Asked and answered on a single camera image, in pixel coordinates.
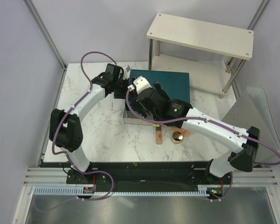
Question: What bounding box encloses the teal drawer organizer box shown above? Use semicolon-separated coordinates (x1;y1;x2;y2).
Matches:
125;69;193;128

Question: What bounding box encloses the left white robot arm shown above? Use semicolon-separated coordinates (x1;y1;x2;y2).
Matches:
49;63;131;183

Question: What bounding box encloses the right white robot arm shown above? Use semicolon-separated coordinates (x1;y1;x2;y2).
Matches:
126;77;260;184

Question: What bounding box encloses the round gold compact jar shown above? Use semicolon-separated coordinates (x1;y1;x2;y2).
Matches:
171;131;183;144

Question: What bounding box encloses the pink powder puff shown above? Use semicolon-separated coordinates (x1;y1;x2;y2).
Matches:
171;127;192;137

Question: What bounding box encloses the white two-tier shelf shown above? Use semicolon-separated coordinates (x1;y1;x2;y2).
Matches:
147;13;254;98

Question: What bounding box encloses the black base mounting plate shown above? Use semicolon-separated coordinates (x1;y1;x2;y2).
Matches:
66;161;231;191

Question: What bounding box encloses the grey metal panel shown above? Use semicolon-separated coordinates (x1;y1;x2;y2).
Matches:
221;87;280;168

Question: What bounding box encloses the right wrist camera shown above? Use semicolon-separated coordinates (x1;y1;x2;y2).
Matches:
128;76;152;94

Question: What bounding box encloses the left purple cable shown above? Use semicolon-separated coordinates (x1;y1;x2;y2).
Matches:
34;51;119;212

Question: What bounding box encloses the purple cable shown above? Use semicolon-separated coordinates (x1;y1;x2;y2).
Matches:
34;51;119;212
126;85;280;203

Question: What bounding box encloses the white slotted cable duct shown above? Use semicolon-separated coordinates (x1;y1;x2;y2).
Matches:
34;186;210;196

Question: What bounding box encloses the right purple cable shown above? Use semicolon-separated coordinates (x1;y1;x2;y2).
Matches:
126;85;280;203

